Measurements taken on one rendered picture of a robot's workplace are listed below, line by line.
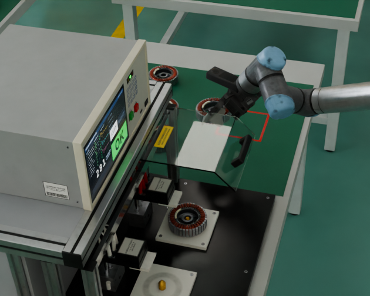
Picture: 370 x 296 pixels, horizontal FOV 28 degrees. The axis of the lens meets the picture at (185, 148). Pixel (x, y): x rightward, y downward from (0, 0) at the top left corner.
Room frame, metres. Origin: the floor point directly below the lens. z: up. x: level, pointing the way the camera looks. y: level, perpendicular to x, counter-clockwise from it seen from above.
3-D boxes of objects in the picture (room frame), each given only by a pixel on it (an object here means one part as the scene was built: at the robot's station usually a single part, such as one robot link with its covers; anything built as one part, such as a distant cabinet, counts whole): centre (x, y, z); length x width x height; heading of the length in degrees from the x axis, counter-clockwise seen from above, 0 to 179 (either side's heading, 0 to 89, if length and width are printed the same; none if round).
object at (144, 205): (1.55, 0.14, 0.80); 0.08 x 0.05 x 0.06; 162
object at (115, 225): (1.42, 0.13, 1.03); 0.62 x 0.01 x 0.03; 162
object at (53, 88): (1.50, 0.34, 1.22); 0.44 x 0.39 x 0.20; 162
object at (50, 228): (1.48, 0.34, 1.09); 0.68 x 0.44 x 0.05; 162
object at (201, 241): (1.50, 0.00, 0.78); 0.15 x 0.15 x 0.01; 72
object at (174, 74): (2.29, 0.07, 0.77); 0.11 x 0.11 x 0.04
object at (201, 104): (1.84, -0.09, 0.93); 0.11 x 0.11 x 0.04
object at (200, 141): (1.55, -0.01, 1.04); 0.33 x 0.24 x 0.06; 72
